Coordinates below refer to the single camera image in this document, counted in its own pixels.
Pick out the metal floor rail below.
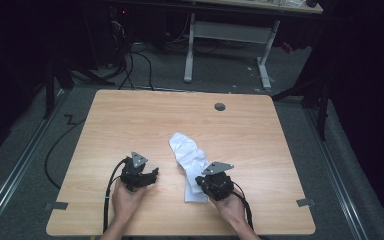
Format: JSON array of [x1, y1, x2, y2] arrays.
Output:
[[304, 106, 370, 240], [0, 89, 68, 235]]

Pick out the black metal stand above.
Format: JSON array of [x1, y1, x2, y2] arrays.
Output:
[[42, 59, 75, 120], [271, 75, 332, 142]]

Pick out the white cloth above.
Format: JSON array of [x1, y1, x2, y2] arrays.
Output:
[[168, 132, 212, 204]]

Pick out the white desk frame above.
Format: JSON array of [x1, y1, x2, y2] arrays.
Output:
[[179, 0, 324, 90]]

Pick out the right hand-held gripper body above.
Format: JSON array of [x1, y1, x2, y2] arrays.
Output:
[[200, 161, 235, 202]]

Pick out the grey tape piece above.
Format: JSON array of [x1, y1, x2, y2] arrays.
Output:
[[44, 201, 70, 212], [296, 197, 316, 208]]

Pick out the bundle of black cables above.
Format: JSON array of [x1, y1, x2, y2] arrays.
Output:
[[106, 6, 155, 92]]

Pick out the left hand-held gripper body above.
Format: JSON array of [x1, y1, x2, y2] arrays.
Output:
[[119, 151, 149, 193]]

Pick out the black floor cable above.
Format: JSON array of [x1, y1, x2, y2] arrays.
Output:
[[44, 114, 87, 190]]

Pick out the small red object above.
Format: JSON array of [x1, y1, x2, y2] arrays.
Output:
[[281, 41, 295, 55]]

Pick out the person's right hand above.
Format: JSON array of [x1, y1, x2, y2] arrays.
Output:
[[208, 192, 248, 230]]

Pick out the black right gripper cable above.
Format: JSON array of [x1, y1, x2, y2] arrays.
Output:
[[231, 181, 255, 232]]

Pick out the person's left hand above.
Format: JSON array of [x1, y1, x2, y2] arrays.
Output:
[[111, 182, 147, 225]]

